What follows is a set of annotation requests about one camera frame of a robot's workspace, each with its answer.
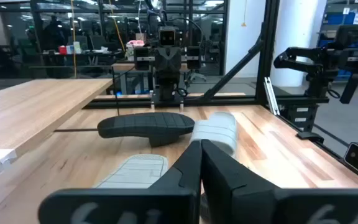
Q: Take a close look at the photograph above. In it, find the black aluminium station frame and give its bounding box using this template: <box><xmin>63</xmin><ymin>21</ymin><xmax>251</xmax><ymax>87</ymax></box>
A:
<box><xmin>84</xmin><ymin>0</ymin><xmax>331</xmax><ymax>110</ymax></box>

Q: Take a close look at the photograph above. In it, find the wooden shelf with black frame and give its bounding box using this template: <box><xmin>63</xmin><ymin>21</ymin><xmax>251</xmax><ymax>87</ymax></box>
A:
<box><xmin>0</xmin><ymin>78</ymin><xmax>114</xmax><ymax>224</ymax></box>

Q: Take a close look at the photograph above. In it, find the black rubber slide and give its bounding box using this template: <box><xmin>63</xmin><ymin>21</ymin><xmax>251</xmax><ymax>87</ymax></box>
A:
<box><xmin>97</xmin><ymin>112</ymin><xmax>196</xmax><ymax>148</ymax></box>

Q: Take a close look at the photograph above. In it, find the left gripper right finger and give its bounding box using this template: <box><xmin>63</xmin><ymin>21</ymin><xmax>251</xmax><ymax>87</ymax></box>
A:
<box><xmin>201</xmin><ymin>139</ymin><xmax>358</xmax><ymax>224</ymax></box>

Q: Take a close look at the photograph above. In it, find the silver aluminium bar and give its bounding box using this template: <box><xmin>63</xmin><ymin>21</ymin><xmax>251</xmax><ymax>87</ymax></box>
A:
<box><xmin>263</xmin><ymin>76</ymin><xmax>281</xmax><ymax>116</ymax></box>

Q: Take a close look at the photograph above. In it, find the blue storage bin rack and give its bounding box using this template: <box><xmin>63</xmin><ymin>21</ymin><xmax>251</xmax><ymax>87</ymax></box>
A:
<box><xmin>318</xmin><ymin>0</ymin><xmax>358</xmax><ymax>82</ymax></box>

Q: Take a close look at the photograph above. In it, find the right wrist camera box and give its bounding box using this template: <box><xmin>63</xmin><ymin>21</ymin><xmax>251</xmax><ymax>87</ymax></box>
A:
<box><xmin>158</xmin><ymin>26</ymin><xmax>180</xmax><ymax>48</ymax></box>

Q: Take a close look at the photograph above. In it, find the background office desk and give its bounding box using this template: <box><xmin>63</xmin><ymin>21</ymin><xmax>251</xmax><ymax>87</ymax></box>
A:
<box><xmin>40</xmin><ymin>40</ymin><xmax>127</xmax><ymax>78</ymax></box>

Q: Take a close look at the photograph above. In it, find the yellow hanging cable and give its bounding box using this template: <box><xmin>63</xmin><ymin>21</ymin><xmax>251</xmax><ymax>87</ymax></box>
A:
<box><xmin>69</xmin><ymin>0</ymin><xmax>78</xmax><ymax>79</ymax></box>

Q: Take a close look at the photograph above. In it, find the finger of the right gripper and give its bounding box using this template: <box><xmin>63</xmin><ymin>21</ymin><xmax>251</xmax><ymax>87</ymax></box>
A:
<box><xmin>134</xmin><ymin>46</ymin><xmax>151</xmax><ymax>72</ymax></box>
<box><xmin>186</xmin><ymin>45</ymin><xmax>202</xmax><ymax>71</ymax></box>

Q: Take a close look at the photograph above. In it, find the grey rubber slide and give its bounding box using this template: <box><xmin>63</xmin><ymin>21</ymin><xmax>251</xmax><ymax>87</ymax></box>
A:
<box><xmin>190</xmin><ymin>111</ymin><xmax>239</xmax><ymax>158</ymax></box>

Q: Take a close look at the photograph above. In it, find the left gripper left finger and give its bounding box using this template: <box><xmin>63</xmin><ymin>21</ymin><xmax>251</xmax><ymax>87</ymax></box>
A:
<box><xmin>38</xmin><ymin>139</ymin><xmax>203</xmax><ymax>224</ymax></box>

